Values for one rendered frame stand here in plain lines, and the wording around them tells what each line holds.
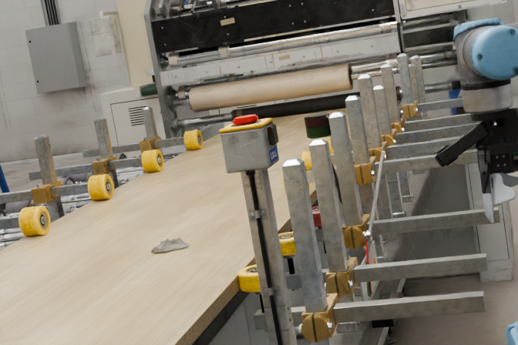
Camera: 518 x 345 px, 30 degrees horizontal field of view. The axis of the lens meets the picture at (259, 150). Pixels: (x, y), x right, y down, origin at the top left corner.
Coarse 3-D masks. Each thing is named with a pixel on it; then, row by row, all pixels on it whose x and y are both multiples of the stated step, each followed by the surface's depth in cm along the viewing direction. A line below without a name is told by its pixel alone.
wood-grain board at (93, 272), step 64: (128, 192) 314; (192, 192) 293; (0, 256) 243; (64, 256) 230; (128, 256) 219; (192, 256) 208; (0, 320) 182; (64, 320) 175; (128, 320) 168; (192, 320) 162
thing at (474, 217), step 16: (496, 208) 223; (368, 224) 229; (384, 224) 228; (400, 224) 227; (416, 224) 226; (432, 224) 225; (448, 224) 224; (464, 224) 223; (480, 224) 223; (320, 240) 232
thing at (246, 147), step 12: (264, 120) 150; (228, 132) 148; (240, 132) 147; (252, 132) 147; (264, 132) 147; (228, 144) 148; (240, 144) 147; (252, 144) 147; (264, 144) 146; (276, 144) 153; (228, 156) 148; (240, 156) 148; (252, 156) 147; (264, 156) 147; (228, 168) 148; (240, 168) 148; (252, 168) 148; (264, 168) 147
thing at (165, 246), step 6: (168, 240) 219; (174, 240) 221; (180, 240) 219; (156, 246) 218; (162, 246) 218; (168, 246) 217; (174, 246) 217; (180, 246) 218; (186, 246) 218; (156, 252) 217
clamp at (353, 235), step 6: (366, 216) 232; (366, 222) 229; (342, 228) 226; (348, 228) 224; (354, 228) 223; (360, 228) 224; (366, 228) 228; (348, 234) 223; (354, 234) 223; (360, 234) 223; (348, 240) 224; (354, 240) 223; (360, 240) 223; (348, 246) 224; (354, 246) 224
